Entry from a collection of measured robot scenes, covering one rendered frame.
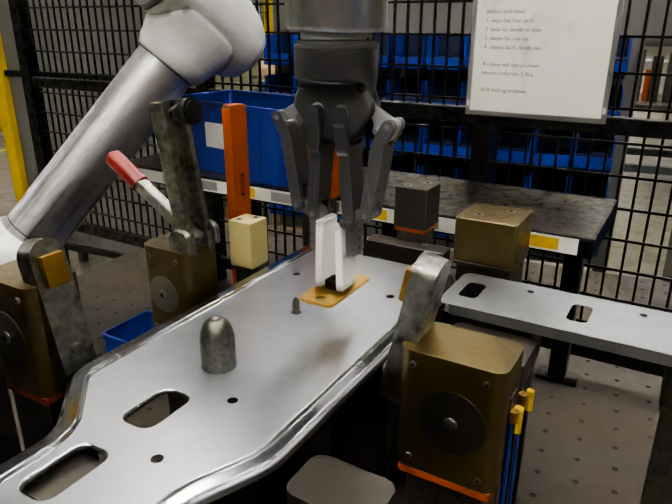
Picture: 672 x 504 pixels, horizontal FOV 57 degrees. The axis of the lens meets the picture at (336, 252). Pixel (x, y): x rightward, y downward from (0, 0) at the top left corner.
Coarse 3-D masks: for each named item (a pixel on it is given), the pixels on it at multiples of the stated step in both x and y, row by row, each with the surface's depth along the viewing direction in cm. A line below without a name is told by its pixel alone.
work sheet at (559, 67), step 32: (480, 0) 99; (512, 0) 96; (544, 0) 94; (576, 0) 92; (608, 0) 90; (480, 32) 100; (512, 32) 98; (544, 32) 95; (576, 32) 93; (608, 32) 91; (480, 64) 102; (512, 64) 99; (544, 64) 97; (576, 64) 95; (608, 64) 92; (480, 96) 104; (512, 96) 101; (544, 96) 98; (576, 96) 96; (608, 96) 94
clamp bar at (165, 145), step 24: (168, 120) 66; (192, 120) 65; (168, 144) 66; (192, 144) 69; (168, 168) 67; (192, 168) 69; (168, 192) 68; (192, 192) 70; (192, 216) 72; (192, 240) 69
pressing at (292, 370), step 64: (192, 320) 65; (256, 320) 65; (320, 320) 65; (384, 320) 65; (128, 384) 53; (192, 384) 53; (256, 384) 53; (320, 384) 53; (64, 448) 45; (128, 448) 45; (192, 448) 45; (256, 448) 45
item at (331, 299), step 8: (328, 280) 62; (360, 280) 64; (368, 280) 65; (312, 288) 62; (320, 288) 62; (328, 288) 62; (352, 288) 62; (304, 296) 61; (312, 296) 61; (320, 296) 61; (328, 296) 61; (336, 296) 61; (344, 296) 61; (320, 304) 59; (328, 304) 59; (336, 304) 59
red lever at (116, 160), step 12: (108, 156) 73; (120, 156) 73; (120, 168) 72; (132, 168) 73; (132, 180) 72; (144, 180) 73; (144, 192) 72; (156, 192) 72; (156, 204) 72; (168, 204) 72; (168, 216) 71
